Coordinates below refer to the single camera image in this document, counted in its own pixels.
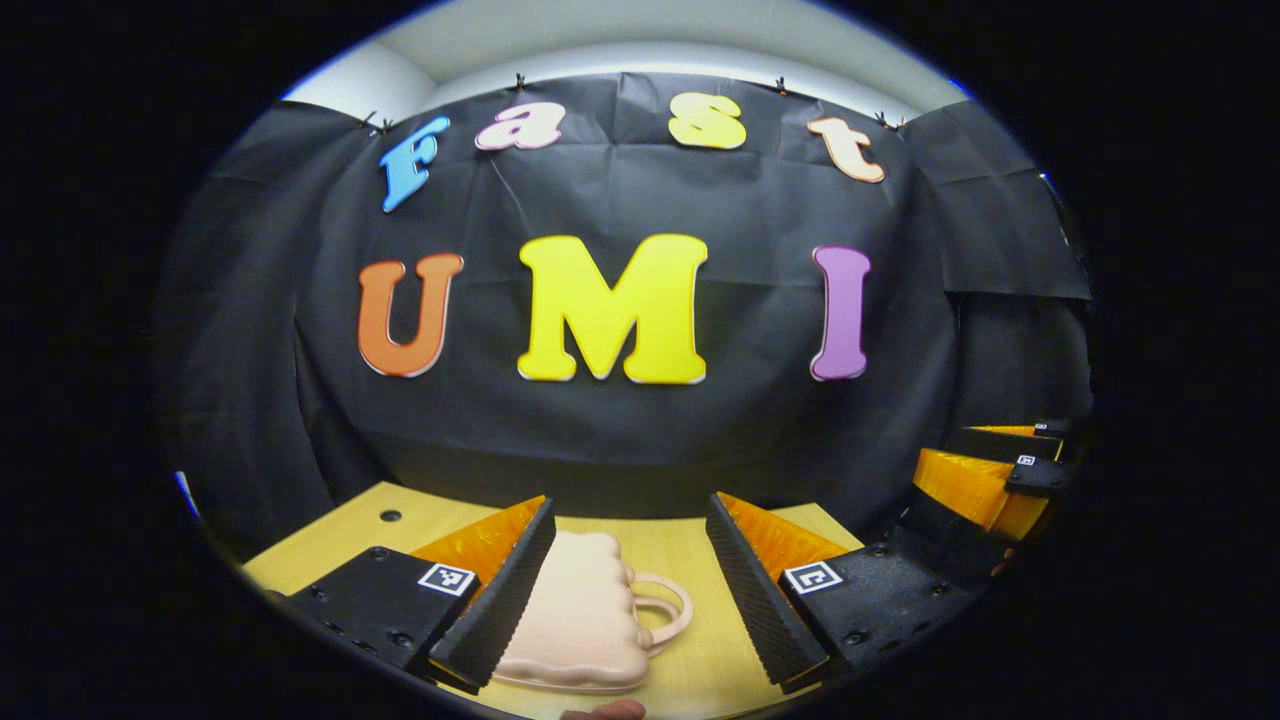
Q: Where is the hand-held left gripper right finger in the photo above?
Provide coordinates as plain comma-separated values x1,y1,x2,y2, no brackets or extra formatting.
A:
705,490,987,696

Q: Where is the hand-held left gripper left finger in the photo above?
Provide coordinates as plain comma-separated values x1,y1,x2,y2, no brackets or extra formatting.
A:
287,495,558,694

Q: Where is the pink suitcase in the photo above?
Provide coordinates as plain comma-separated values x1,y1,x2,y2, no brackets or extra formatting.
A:
490,530,694,696

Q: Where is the black backdrop cloth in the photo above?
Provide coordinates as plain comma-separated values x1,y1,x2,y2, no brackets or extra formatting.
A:
155,72,1096,561

